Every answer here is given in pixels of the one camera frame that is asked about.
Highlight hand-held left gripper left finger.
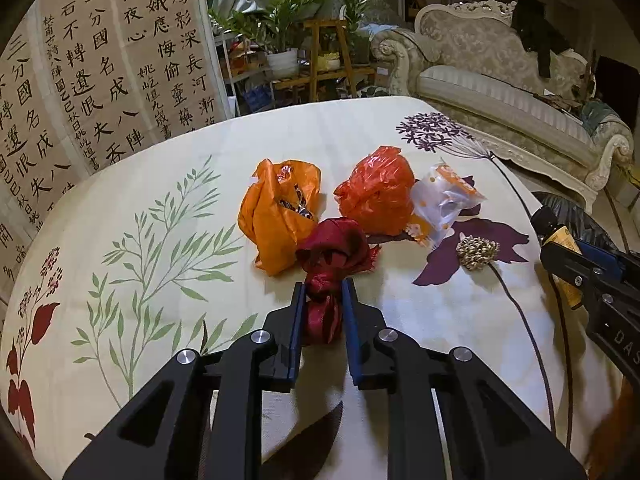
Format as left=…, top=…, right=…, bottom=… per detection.
left=62, top=281, right=307, bottom=480

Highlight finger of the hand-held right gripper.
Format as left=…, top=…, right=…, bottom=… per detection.
left=575, top=239, right=640, bottom=283
left=539, top=242, right=618, bottom=308

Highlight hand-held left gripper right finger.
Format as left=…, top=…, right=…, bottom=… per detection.
left=341, top=277, right=588, bottom=480

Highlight trash bin with black bag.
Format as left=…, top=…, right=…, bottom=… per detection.
left=532, top=191, right=622, bottom=262

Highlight brown bottle with black cap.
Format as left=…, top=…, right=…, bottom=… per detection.
left=531, top=207, right=586, bottom=309

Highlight dark red plastic bag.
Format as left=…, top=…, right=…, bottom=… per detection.
left=295, top=218, right=382, bottom=346

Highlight person's right forearm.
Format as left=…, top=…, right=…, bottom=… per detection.
left=584, top=375, right=640, bottom=480

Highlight gold crumpled ball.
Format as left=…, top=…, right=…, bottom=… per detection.
left=456, top=235, right=501, bottom=271

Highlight orange plastic bag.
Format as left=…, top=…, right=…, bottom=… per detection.
left=237, top=159, right=322, bottom=277

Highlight floral tablecloth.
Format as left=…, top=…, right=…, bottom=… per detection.
left=0, top=95, right=626, bottom=480

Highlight clear wrapper with orange print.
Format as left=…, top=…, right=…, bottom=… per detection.
left=405, top=160, right=487, bottom=251

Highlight blue blanket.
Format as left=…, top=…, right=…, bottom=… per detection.
left=582, top=100, right=623, bottom=133

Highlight ornate cream sofa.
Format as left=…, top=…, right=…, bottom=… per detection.
left=370, top=0, right=636, bottom=213

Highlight blue crate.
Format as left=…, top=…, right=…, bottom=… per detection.
left=245, top=85, right=273, bottom=113

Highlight black clothing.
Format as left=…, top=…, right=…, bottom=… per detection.
left=511, top=0, right=576, bottom=78

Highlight white metal rack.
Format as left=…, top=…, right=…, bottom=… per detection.
left=215, top=30, right=273, bottom=116

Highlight plant in white pot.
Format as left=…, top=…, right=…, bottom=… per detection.
left=210, top=0, right=321, bottom=81

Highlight wooden plant stand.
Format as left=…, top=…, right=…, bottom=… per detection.
left=272, top=19, right=376, bottom=103

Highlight ornate armchair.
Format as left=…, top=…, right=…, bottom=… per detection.
left=357, top=0, right=417, bottom=32

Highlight tall green plant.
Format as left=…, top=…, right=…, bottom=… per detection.
left=335, top=0, right=374, bottom=66

